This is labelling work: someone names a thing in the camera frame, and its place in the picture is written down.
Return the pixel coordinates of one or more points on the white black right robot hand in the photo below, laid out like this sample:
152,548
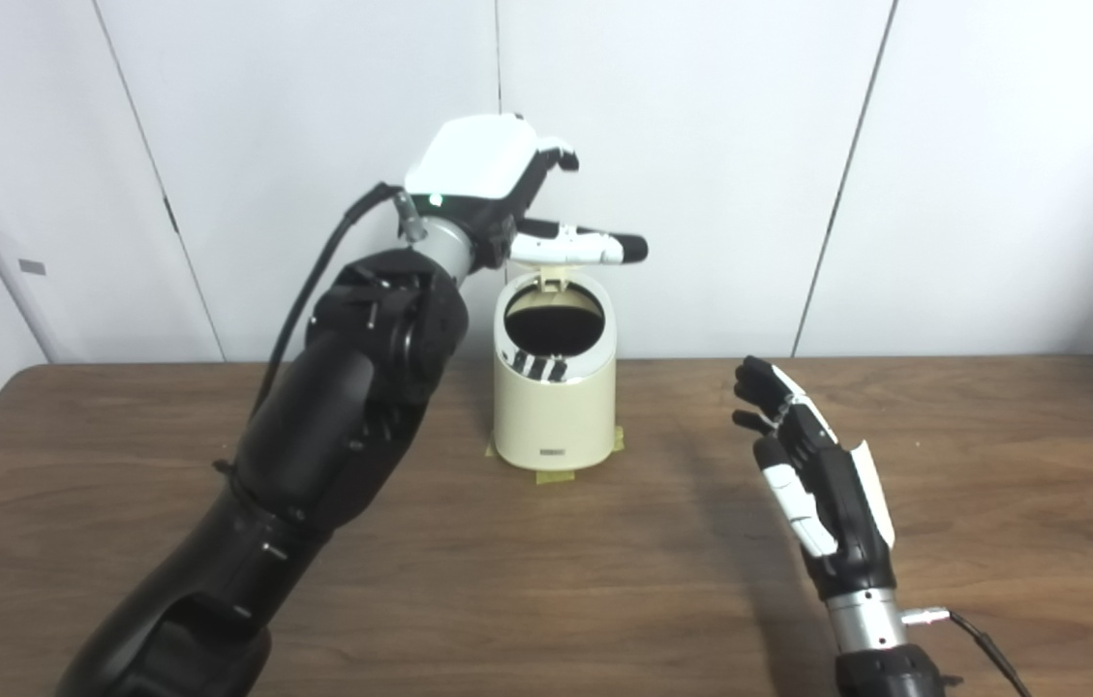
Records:
841,503

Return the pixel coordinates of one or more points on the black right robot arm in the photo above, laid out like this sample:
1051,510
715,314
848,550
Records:
870,629

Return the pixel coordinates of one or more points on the black wall panel hinge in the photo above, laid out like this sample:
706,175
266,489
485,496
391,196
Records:
170,215

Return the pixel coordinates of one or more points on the cream-colored bin body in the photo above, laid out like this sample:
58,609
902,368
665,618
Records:
556,416

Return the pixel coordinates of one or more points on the wide yellow tape piece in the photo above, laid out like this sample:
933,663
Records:
555,477

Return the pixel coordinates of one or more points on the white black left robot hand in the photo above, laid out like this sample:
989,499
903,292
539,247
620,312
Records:
469,160

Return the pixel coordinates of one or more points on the grey wall label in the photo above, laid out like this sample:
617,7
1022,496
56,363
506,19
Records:
32,267

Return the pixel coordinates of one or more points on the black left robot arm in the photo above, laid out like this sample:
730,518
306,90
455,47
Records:
333,426

